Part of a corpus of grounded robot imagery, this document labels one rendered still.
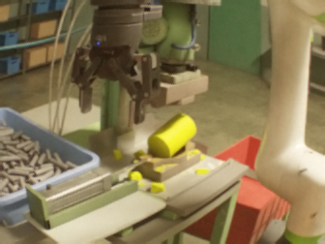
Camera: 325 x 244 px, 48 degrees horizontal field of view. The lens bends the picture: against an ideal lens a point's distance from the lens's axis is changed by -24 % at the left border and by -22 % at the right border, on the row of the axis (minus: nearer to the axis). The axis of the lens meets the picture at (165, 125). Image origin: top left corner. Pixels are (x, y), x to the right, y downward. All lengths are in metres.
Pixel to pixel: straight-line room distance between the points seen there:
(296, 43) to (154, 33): 0.37
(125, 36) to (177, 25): 0.43
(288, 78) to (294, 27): 0.12
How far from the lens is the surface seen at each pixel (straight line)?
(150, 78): 0.58
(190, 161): 1.15
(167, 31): 1.01
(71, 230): 0.85
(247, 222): 1.51
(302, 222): 0.86
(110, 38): 0.58
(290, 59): 0.86
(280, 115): 0.89
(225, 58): 7.19
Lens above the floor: 1.49
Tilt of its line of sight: 20 degrees down
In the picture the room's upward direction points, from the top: 4 degrees clockwise
